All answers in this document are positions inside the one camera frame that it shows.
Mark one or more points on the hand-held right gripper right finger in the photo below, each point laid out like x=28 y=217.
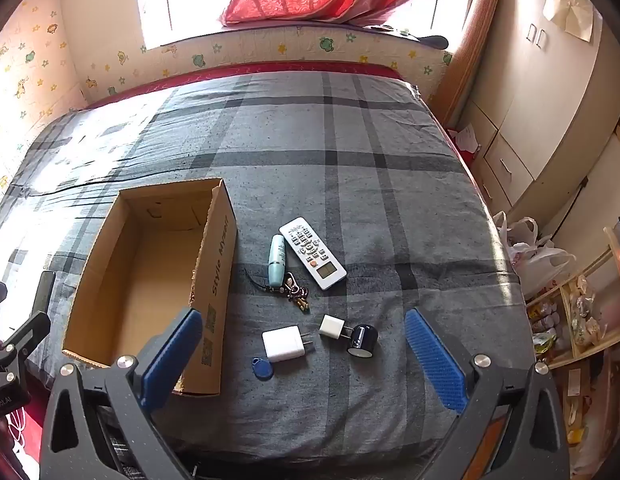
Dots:
x=435 y=365

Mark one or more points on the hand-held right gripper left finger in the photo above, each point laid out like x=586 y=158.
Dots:
x=172 y=355

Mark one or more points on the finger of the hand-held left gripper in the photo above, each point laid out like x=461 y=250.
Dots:
x=42 y=292
x=27 y=331

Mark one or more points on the brown cardboard box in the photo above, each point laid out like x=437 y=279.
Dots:
x=155 y=270

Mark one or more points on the blue key fob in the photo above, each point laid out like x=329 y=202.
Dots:
x=264 y=366

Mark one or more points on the small white charger plug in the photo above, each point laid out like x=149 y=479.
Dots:
x=331 y=327

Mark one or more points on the large white charger plug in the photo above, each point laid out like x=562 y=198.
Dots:
x=282 y=342

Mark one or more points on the light blue cosmetic tube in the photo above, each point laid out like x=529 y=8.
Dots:
x=276 y=260

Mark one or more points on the white remote control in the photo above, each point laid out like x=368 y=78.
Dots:
x=312 y=252

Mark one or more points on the white plastic bag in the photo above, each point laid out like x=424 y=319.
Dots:
x=540 y=265

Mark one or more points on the wooden shelf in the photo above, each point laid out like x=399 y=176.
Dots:
x=585 y=355

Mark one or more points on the red white cloth pile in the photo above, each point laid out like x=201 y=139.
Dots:
x=465 y=142

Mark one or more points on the grey plaid bed sheet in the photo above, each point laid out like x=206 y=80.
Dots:
x=340 y=160

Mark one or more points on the red mattress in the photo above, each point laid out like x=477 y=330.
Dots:
x=240 y=68

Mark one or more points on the beige wardrobe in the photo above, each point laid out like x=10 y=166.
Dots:
x=540 y=85

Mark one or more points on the black flat object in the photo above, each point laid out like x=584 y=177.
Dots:
x=432 y=41

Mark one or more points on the paper sheets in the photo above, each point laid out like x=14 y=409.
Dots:
x=570 y=5

